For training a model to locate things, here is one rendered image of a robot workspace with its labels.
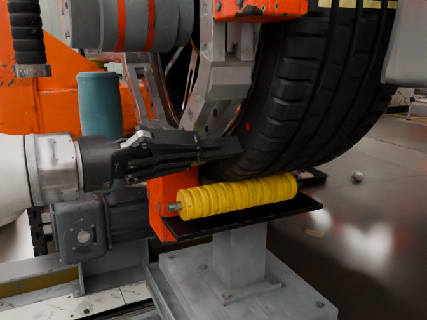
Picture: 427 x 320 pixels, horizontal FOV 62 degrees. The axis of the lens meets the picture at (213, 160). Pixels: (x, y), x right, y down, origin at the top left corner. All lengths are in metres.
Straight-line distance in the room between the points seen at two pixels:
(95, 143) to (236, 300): 0.55
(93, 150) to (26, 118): 0.67
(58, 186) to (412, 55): 0.42
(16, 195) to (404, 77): 0.45
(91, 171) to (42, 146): 0.06
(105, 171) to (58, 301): 0.80
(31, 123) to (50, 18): 12.67
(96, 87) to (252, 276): 0.56
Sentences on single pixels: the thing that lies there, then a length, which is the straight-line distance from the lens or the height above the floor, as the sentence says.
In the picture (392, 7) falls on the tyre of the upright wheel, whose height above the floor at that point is 0.84.
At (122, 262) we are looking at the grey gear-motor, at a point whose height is 0.11.
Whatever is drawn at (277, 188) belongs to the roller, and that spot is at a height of 0.52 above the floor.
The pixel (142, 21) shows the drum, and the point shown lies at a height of 0.83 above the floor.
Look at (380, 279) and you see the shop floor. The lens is 1.49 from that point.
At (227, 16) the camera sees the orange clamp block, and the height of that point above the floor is 0.82.
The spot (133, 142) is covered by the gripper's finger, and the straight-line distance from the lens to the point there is 0.47.
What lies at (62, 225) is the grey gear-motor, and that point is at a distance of 1.01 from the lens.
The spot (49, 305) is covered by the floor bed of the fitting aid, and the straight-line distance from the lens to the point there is 1.22.
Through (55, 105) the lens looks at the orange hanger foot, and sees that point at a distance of 1.13.
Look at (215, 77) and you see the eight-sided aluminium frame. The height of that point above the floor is 0.75.
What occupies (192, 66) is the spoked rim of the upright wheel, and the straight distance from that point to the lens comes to 0.80.
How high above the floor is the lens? 0.78
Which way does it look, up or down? 16 degrees down
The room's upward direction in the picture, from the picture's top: straight up
